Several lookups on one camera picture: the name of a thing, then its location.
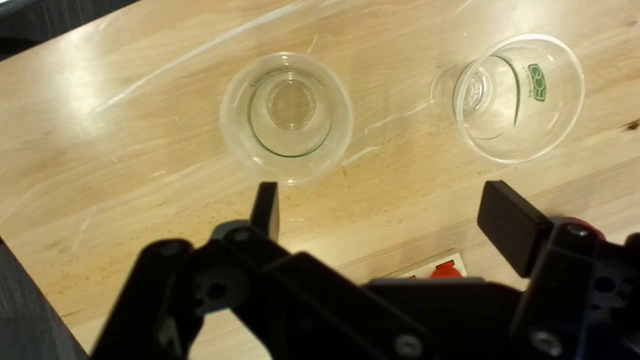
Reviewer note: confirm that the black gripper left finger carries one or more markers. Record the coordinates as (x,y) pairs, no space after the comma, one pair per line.
(265,210)

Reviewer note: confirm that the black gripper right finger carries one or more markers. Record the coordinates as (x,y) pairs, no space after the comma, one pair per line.
(511,221)

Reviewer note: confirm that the clear plastic cup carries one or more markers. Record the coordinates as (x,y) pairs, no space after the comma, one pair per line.
(526,140)
(286,151)

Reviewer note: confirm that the red toy block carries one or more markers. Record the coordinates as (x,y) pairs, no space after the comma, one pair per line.
(445,271)

